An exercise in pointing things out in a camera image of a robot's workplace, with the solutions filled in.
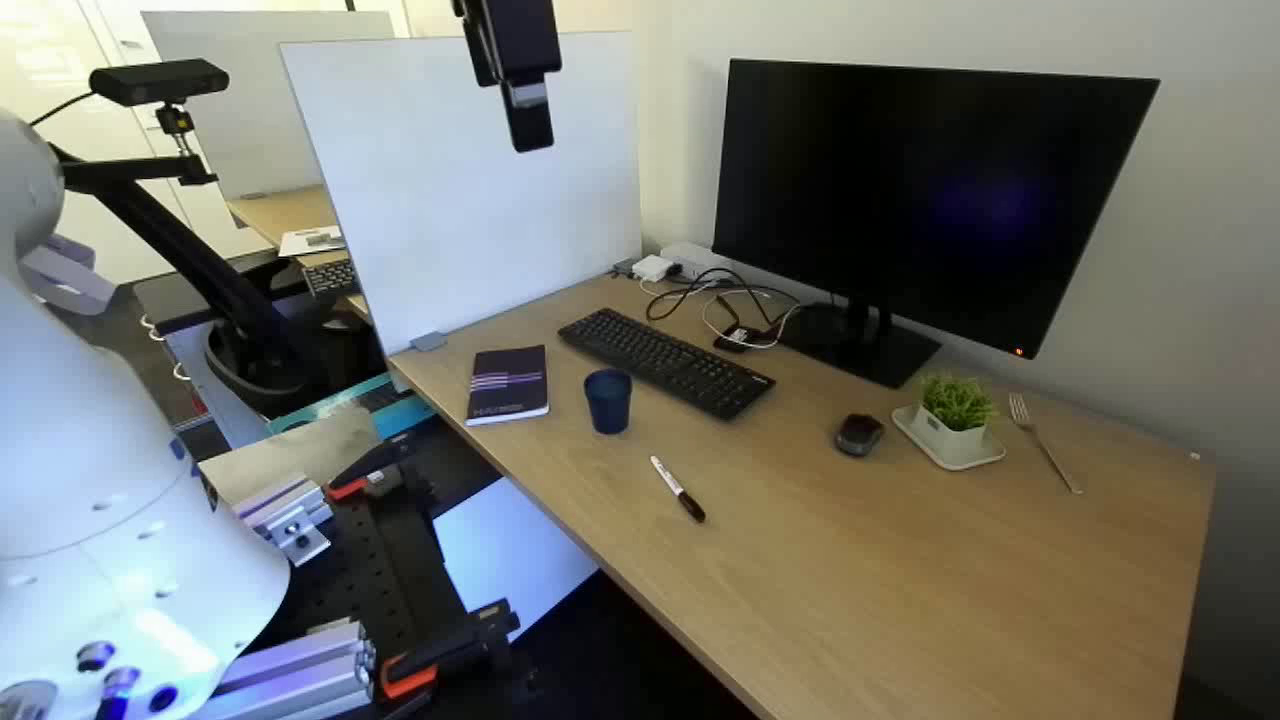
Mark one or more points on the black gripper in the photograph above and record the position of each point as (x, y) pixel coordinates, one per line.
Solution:
(513, 42)

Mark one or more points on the blue plastic cup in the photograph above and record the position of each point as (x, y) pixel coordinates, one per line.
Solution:
(610, 402)

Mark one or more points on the black and white marker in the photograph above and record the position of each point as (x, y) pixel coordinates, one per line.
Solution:
(679, 488)

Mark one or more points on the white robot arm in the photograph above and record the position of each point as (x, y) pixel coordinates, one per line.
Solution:
(83, 467)

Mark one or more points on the large white board panel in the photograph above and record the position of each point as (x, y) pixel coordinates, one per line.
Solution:
(441, 202)

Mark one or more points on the small white adapter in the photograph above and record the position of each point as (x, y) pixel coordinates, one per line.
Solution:
(652, 269)

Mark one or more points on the white power hub box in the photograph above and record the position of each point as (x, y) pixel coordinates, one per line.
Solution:
(694, 254)

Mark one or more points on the small blue board foot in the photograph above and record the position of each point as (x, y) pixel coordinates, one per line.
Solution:
(428, 340)

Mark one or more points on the desk telephone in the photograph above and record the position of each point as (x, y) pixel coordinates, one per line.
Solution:
(331, 276)

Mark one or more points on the dark purple striped notebook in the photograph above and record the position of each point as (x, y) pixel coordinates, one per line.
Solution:
(508, 386)

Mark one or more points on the black keyboard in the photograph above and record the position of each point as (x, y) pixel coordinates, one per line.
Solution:
(664, 360)

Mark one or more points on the white partition panel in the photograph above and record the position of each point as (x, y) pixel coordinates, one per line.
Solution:
(242, 123)

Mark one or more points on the small black dongle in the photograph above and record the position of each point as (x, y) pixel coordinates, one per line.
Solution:
(746, 339)

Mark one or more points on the teal bar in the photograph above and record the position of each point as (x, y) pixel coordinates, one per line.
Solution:
(403, 412)

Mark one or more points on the orange black bar clamp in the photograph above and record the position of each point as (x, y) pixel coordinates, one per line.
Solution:
(364, 482)
(441, 661)

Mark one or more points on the black computer monitor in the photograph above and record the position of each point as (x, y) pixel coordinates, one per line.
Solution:
(932, 202)

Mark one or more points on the brown cardboard sheet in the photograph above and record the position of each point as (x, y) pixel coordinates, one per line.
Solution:
(286, 455)

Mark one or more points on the white cabinet panel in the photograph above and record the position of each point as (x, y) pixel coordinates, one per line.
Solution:
(513, 554)

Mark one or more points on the black computer mouse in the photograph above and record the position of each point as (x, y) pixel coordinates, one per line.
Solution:
(858, 432)

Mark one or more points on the short aluminium extrusion piece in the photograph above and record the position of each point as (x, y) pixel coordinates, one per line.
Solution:
(280, 515)

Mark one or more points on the black perforated breadboard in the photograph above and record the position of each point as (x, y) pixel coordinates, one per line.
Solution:
(386, 574)

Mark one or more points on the small green potted plant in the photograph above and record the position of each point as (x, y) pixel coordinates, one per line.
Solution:
(955, 404)

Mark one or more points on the white square saucer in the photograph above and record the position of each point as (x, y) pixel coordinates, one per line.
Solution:
(960, 460)

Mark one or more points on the long aluminium extrusion stack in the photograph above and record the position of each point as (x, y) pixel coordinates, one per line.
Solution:
(294, 675)

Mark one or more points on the wooden fork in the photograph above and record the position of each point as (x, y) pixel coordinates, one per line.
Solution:
(1042, 444)

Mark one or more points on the black camera bar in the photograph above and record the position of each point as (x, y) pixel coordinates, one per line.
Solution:
(162, 80)

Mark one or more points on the black camera stand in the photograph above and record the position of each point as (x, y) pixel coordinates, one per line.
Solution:
(173, 240)

